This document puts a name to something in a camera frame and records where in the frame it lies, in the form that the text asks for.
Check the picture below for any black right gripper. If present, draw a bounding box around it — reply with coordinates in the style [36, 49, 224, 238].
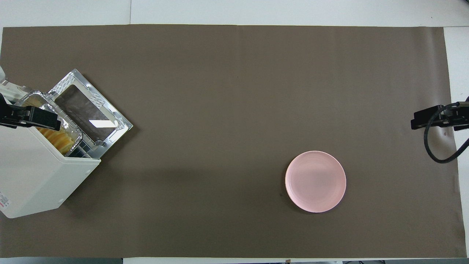
[411, 97, 469, 131]

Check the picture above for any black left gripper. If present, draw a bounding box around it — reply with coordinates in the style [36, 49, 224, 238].
[0, 93, 62, 131]

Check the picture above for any golden sliced bread loaf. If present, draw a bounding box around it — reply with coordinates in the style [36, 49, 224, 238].
[36, 126, 75, 154]

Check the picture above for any aluminium foil baking tray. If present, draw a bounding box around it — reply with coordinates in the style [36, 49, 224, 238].
[15, 91, 84, 157]

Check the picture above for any cream white toaster oven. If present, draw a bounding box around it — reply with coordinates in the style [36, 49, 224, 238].
[0, 79, 101, 219]

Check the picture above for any pink round plate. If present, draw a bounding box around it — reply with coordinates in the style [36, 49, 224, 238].
[285, 151, 347, 213]

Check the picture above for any brown table mat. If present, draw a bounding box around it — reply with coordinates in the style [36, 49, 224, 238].
[0, 24, 468, 259]

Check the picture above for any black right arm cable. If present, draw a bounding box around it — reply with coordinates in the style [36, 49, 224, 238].
[424, 103, 469, 164]

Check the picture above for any glass oven door silver frame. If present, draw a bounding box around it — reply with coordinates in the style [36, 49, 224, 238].
[48, 69, 134, 153]

